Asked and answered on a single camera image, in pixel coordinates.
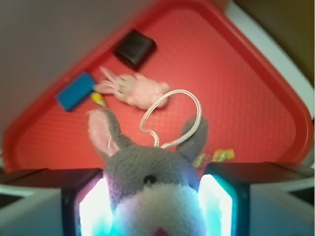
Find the multicolour braided rope toy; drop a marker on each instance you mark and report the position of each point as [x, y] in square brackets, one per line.
[216, 156]

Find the brown cardboard panel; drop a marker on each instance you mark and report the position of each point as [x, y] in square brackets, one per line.
[291, 23]

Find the pink plush bunny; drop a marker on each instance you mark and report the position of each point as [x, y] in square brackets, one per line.
[135, 90]

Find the blue block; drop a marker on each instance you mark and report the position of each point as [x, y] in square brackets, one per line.
[76, 91]

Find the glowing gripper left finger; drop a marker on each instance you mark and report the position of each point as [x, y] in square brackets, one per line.
[54, 202]

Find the red plastic tray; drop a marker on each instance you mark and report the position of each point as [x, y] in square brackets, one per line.
[249, 105]

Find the black block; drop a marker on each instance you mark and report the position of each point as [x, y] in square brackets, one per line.
[134, 49]

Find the gray plush bunny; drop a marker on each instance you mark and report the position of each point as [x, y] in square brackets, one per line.
[153, 191]

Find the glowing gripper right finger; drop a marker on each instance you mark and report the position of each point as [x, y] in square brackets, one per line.
[258, 199]

